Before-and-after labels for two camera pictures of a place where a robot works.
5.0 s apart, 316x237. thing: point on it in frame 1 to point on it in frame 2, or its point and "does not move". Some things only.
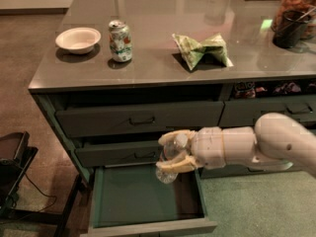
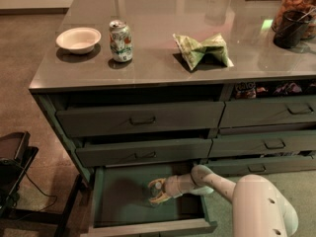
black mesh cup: x=288 y=32 does not move
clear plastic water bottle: x=171 y=150 to x=156 y=190
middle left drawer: x=118 y=153 does not move
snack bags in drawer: x=249 y=90 does not move
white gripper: x=207 y=147 to x=172 y=186
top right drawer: x=246 y=112 does not move
